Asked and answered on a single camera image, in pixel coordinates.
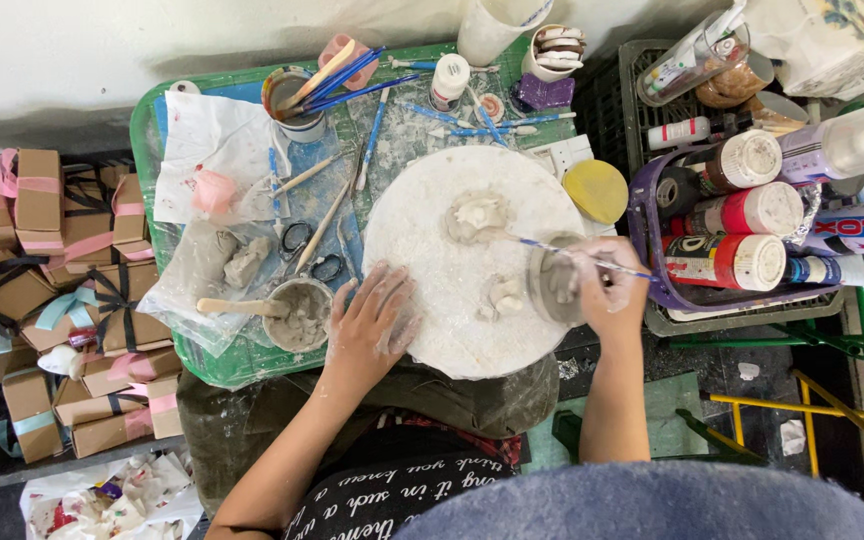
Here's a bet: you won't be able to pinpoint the person's left hand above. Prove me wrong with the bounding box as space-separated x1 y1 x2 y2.
324 260 423 384

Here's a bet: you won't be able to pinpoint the person's right hand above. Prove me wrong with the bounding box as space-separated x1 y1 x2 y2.
567 236 652 343

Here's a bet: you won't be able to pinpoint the clay smeared grey jar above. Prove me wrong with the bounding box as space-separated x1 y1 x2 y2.
526 231 589 328

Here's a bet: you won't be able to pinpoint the purple plastic basket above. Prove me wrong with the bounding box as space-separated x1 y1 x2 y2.
626 144 844 314

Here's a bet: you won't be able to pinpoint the yellow round lid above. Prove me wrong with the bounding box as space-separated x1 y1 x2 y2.
561 159 630 225

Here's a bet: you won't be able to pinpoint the small grey clay figure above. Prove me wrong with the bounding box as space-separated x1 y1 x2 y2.
475 274 529 324

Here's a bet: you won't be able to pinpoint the black tape roll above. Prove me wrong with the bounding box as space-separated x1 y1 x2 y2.
654 165 705 220

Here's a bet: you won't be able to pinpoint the white flat box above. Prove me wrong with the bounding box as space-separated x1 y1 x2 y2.
525 134 595 182

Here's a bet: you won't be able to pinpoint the red black bottle white cap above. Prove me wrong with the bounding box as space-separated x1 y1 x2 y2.
660 233 789 294

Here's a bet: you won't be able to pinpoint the grey clay flower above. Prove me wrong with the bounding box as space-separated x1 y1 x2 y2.
444 188 514 246

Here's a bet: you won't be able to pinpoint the round white work board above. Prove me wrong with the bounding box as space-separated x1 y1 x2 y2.
361 144 588 381

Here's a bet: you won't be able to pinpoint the black plastic crate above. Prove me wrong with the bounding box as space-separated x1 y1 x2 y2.
573 38 847 339

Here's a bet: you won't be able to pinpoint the red paint bottle white cap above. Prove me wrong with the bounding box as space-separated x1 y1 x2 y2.
682 181 806 238

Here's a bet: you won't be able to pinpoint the green plastic stool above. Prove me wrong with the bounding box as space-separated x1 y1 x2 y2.
525 370 767 475

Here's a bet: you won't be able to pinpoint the white glue tube black cap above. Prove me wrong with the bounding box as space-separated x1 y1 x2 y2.
645 111 754 152

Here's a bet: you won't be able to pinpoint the brown bottle white cap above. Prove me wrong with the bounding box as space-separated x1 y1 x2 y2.
700 129 784 197

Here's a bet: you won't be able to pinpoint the purple square holder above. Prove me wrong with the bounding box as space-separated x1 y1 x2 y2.
510 72 576 113

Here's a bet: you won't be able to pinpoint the white cup of clay discs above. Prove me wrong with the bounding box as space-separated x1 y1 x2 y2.
519 24 588 84

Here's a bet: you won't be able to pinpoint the clear plastic jar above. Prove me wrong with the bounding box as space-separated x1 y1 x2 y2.
635 8 750 108

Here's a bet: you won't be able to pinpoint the blue white tube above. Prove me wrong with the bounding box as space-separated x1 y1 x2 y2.
780 254 864 291

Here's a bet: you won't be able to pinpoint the brown glazed bowl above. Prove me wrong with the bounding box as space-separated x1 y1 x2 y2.
695 50 777 111

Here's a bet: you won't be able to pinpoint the blue fleece top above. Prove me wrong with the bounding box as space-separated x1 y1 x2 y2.
393 460 864 540

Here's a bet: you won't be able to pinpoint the small white paint bottle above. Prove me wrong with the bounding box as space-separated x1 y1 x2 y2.
429 53 472 114

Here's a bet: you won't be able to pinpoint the tall white plastic cup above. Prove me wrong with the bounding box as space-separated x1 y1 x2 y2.
456 0 555 68

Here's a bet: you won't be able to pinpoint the white red blue glue bottle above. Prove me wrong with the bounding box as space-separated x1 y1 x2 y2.
798 194 864 258

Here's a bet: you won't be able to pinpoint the long wooden modelling tool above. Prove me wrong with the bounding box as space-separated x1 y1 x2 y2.
294 180 352 276

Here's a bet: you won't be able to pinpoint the large lavender white bottle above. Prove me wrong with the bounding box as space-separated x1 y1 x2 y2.
775 94 864 186

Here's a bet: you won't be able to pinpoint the black shirt white script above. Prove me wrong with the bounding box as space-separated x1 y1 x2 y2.
282 448 517 540

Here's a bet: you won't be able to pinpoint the bowl of grey clay slip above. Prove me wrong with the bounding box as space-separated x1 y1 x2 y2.
261 276 336 354

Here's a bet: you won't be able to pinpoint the short wooden modelling tool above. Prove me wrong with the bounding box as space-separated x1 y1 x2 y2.
270 152 345 201

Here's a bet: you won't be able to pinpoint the pink plastic mould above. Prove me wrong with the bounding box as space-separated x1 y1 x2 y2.
317 33 380 93

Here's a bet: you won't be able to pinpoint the white plastic bag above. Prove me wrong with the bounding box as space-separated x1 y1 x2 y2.
738 0 864 103

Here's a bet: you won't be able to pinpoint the clay smeared brush cup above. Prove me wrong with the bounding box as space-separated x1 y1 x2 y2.
260 65 328 144

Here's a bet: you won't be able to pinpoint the wooden spatula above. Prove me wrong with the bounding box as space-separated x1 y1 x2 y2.
280 38 357 114

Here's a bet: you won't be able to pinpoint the grey clay lump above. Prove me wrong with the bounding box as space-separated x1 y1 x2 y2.
222 235 273 291

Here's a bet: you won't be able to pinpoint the green plastic tray table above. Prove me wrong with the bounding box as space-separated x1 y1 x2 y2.
129 36 582 390

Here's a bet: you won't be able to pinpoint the wooden stirring stick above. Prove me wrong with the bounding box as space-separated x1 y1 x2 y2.
195 297 292 318

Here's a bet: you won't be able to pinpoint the olive clay stained apron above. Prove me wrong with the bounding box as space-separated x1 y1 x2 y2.
175 352 562 520

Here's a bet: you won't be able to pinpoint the clear plastic bag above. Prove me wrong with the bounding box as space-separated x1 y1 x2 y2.
135 216 287 359

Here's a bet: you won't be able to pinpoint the white paper sheet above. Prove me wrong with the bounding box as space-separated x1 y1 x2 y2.
152 89 292 226

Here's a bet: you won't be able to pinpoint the white bag of scraps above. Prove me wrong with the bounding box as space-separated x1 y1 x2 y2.
18 449 206 540

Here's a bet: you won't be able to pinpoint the heap of ribboned kraft boxes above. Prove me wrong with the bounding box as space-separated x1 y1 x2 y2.
0 147 186 465

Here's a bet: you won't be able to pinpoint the yellow metal frame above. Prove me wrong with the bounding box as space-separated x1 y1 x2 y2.
700 366 864 528

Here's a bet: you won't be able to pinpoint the black handled scissors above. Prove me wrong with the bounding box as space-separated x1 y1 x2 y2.
279 219 345 285

